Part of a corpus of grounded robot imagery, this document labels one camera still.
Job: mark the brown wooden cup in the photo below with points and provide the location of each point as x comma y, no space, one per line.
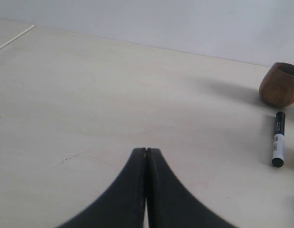
277,87

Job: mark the black and white marker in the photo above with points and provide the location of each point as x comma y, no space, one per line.
278,145

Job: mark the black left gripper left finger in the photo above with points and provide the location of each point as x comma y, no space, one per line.
122,204

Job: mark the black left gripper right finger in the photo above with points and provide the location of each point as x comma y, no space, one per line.
169,203

